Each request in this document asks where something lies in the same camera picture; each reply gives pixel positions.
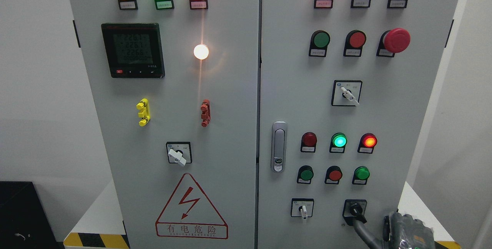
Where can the black rotary knob switch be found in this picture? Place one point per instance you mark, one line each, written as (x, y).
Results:
(353, 210)

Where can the red terminal connector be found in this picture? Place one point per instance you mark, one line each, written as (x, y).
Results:
(205, 113)

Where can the dark red indicator middle left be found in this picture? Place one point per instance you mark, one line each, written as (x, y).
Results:
(308, 142)

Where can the white lit indicator light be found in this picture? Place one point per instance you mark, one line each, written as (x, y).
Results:
(201, 51)

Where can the green push button lower left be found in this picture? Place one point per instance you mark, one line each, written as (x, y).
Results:
(305, 175)

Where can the left grey cabinet door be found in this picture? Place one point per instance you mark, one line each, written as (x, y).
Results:
(223, 153)

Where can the grey cabinet door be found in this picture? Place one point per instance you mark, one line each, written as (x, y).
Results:
(297, 89)
(223, 153)

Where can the green lit indicator middle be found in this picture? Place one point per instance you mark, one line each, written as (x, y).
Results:
(338, 143)

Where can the yellow terminal connector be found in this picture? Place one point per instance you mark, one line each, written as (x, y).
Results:
(143, 111)

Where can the green push button upper row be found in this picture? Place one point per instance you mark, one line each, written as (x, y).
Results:
(318, 44)

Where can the red push button lower middle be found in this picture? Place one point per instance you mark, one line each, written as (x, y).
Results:
(333, 175)

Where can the right grey cabinet door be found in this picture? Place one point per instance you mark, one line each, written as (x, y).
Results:
(297, 89)

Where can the red electric hazard warning sticker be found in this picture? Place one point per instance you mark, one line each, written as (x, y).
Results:
(189, 213)

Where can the red indicator middle right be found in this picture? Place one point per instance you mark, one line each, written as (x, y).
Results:
(367, 143)

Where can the black digital power meter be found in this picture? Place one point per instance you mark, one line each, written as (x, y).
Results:
(133, 50)

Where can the red push button upper row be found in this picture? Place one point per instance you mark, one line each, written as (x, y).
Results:
(355, 41)

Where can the green button lower right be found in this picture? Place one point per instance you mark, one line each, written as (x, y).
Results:
(360, 176)

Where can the red emergency stop mushroom button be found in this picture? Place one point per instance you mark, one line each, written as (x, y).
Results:
(393, 41)

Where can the white platform with hazard stripes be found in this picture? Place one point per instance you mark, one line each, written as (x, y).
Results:
(101, 227)

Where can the black box lower left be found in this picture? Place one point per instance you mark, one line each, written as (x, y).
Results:
(23, 222)

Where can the silver door handle lock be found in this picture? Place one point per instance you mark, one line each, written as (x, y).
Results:
(279, 131)

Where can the white selector switch left door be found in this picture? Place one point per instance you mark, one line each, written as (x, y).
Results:
(179, 152)

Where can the white selector switch right upper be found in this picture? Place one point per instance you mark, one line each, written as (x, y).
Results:
(346, 92)

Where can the white selector switch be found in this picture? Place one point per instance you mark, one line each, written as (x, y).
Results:
(302, 208)
(346, 92)

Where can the white selector switch bottom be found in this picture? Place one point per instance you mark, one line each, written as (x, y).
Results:
(302, 208)

